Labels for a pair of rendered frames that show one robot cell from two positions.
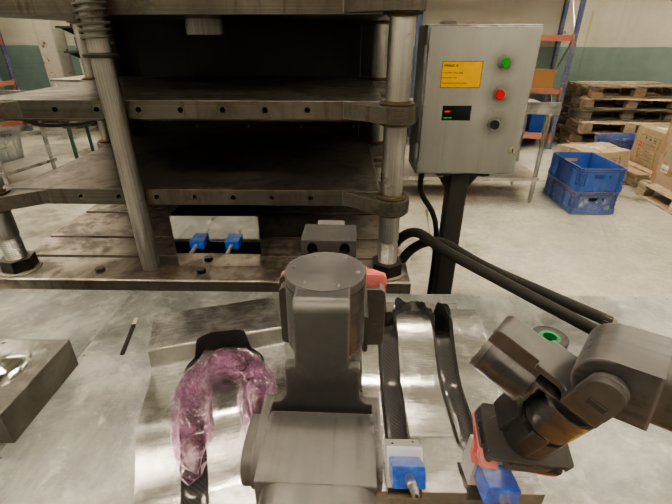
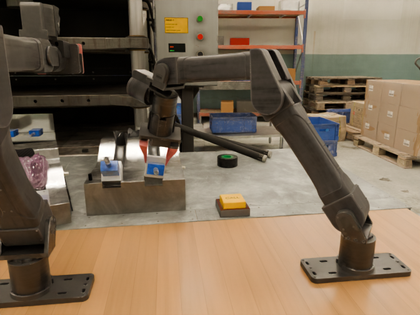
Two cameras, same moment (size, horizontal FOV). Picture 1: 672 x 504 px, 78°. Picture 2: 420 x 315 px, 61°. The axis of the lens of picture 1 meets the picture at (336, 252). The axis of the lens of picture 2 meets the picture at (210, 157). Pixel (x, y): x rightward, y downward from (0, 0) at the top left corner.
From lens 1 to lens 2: 63 cm
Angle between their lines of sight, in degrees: 15
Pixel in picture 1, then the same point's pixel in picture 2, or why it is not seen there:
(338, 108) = (102, 42)
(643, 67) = (353, 67)
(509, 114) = (208, 48)
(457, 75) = (174, 25)
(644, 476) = (255, 194)
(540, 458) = (163, 134)
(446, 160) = not seen: hidden behind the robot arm
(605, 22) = (324, 38)
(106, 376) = not seen: outside the picture
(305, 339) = (25, 16)
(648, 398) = (174, 68)
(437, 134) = not seen: hidden behind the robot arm
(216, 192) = (23, 97)
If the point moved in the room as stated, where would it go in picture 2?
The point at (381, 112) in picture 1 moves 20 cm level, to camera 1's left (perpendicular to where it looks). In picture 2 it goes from (126, 41) to (77, 40)
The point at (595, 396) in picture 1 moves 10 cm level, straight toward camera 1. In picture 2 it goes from (157, 72) to (124, 74)
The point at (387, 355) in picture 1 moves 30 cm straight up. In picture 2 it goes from (120, 152) to (113, 57)
